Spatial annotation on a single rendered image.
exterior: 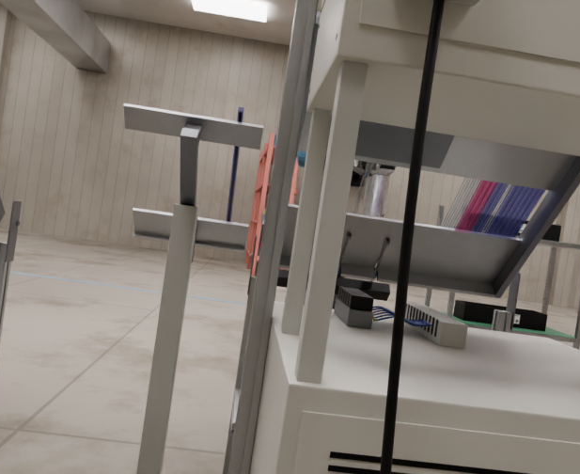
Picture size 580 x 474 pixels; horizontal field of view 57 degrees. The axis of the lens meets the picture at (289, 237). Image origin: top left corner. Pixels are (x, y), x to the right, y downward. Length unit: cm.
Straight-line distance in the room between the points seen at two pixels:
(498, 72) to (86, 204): 1030
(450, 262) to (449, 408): 97
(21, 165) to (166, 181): 268
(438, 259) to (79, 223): 960
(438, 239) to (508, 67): 90
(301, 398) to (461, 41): 45
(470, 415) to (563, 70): 42
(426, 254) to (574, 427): 90
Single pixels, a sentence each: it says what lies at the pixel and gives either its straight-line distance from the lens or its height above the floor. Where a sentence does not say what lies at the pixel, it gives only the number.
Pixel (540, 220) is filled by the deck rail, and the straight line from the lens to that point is 155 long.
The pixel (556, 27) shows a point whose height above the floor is 108.
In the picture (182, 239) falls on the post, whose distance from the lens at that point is 143.
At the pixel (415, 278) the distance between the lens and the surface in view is 163.
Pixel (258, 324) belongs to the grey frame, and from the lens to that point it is 105.
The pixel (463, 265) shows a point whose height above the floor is 76.
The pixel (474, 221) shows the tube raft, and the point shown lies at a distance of 154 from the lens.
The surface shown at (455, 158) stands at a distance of 137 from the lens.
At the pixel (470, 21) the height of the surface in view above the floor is 106.
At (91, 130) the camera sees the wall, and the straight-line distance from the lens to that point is 1090.
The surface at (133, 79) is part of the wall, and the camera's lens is 1090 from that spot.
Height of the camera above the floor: 80
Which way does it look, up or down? 1 degrees down
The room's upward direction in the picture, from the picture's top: 8 degrees clockwise
